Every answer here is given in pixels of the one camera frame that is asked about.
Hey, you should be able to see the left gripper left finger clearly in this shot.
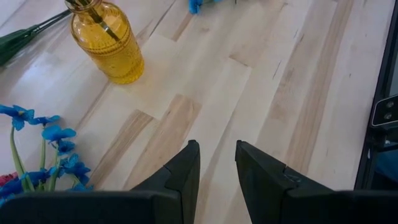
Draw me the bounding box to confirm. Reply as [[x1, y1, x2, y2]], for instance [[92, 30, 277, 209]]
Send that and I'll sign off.
[[130, 139, 201, 224]]

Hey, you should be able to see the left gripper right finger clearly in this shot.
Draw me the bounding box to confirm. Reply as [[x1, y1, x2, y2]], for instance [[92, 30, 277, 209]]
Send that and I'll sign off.
[[234, 139, 336, 224]]

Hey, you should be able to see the blue artificial flower bunch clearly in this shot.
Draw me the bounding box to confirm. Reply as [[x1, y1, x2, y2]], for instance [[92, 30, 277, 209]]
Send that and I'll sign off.
[[0, 104, 95, 202], [187, 0, 237, 16]]

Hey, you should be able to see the red artificial flower bunch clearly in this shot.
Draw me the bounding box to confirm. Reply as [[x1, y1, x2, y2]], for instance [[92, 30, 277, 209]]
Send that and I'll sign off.
[[0, 172, 19, 188], [0, 9, 73, 67]]

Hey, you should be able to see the yellow glass vase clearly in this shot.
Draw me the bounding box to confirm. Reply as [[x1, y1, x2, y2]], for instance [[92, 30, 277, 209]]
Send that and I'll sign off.
[[64, 0, 146, 85]]

